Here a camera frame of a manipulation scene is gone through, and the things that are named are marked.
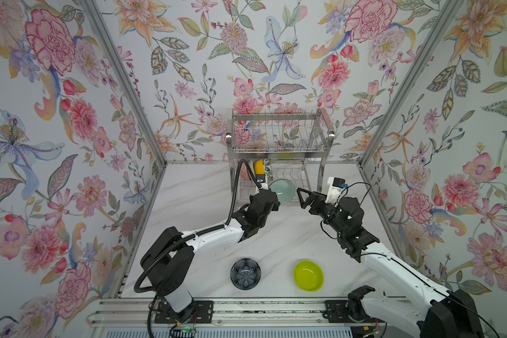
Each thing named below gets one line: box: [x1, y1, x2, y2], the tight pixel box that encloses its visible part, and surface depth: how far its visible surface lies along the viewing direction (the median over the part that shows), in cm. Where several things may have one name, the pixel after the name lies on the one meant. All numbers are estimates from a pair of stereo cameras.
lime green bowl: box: [292, 259, 325, 293], surface depth 83 cm
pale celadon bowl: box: [268, 178, 296, 205], surface depth 85 cm
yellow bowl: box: [254, 159, 265, 175], surface depth 106 cm
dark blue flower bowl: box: [230, 257, 262, 291], surface depth 82 cm
